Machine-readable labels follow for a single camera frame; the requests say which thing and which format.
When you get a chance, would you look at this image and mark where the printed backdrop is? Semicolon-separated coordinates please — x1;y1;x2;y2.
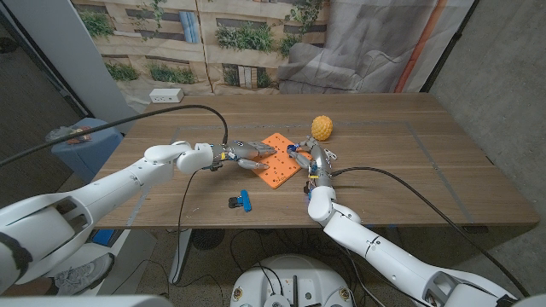
70;0;475;114

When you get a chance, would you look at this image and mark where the thin black cable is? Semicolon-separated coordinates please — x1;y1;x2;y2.
177;169;201;286

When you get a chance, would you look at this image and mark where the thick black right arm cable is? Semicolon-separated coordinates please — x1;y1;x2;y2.
331;166;530;298

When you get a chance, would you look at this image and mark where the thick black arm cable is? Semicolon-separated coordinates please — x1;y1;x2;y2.
0;104;229;166
331;166;530;298

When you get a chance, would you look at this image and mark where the blue and black clip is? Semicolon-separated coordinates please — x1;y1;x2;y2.
227;188;253;213

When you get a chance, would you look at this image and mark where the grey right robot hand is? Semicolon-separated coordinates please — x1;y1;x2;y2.
288;136;334;189

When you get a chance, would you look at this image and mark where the white power strip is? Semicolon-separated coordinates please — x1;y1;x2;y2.
148;88;184;104

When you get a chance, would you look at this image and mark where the orange peg board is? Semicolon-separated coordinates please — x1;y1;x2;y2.
251;132;315;190

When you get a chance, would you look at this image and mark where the white table leg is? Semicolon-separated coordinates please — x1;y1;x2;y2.
168;229;193;285

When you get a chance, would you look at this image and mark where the yellow pineapple toy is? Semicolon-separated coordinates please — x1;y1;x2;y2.
310;114;334;142

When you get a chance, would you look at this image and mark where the blue box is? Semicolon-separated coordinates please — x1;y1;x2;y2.
91;229;116;246

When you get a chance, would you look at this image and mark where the grey sneaker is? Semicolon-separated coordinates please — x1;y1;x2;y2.
53;252;115;296

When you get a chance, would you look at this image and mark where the grey floor cable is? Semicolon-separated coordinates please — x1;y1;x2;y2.
345;249;387;307

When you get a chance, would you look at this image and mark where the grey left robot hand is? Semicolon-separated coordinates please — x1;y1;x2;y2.
212;140;278;171

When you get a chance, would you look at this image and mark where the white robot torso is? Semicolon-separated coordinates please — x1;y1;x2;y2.
229;254;354;307

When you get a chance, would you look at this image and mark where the clear bag of toys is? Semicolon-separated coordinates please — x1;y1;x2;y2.
45;125;93;145

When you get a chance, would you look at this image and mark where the blue stool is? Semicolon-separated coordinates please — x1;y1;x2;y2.
50;117;124;180

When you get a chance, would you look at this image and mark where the grey partition panel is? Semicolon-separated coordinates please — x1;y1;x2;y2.
2;0;140;134

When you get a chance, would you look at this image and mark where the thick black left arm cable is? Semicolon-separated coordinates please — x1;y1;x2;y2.
0;104;229;166

